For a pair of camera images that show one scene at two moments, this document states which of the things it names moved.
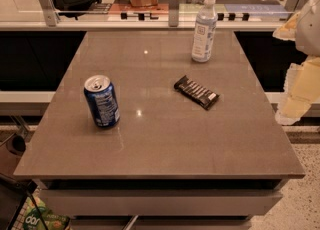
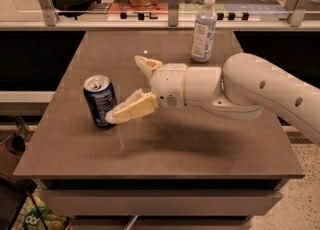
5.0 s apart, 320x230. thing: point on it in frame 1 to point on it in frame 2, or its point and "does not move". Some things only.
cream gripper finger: x=301 y=90 to x=138 y=104
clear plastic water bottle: x=204 y=43 does not move
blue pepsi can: x=103 y=100 does not move
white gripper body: x=309 y=29 to x=167 y=84
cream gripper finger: x=288 y=32 to x=147 y=65
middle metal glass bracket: x=174 y=3 does not move
